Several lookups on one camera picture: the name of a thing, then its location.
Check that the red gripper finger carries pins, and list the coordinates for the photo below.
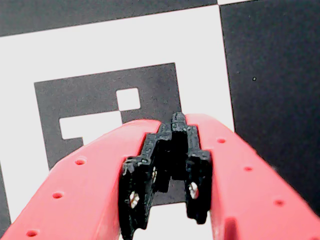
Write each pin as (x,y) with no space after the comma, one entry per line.
(75,190)
(245,190)

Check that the black white marker checkerboard mat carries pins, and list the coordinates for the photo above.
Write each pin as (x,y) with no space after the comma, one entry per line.
(100,50)

